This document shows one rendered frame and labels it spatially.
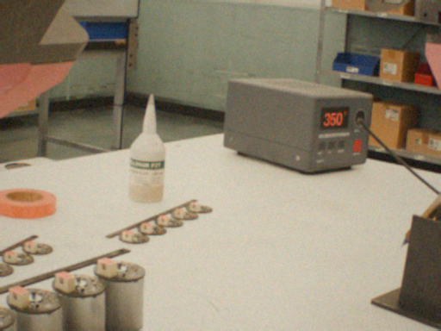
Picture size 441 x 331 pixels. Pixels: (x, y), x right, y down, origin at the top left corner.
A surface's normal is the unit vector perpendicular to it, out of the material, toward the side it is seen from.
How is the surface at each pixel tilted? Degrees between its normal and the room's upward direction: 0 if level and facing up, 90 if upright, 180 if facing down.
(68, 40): 35
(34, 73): 125
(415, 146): 86
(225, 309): 0
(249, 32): 90
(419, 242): 90
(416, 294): 90
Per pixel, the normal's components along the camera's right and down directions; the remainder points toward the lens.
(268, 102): -0.75, 0.08
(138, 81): -0.59, 0.13
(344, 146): 0.66, 0.21
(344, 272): 0.07, -0.97
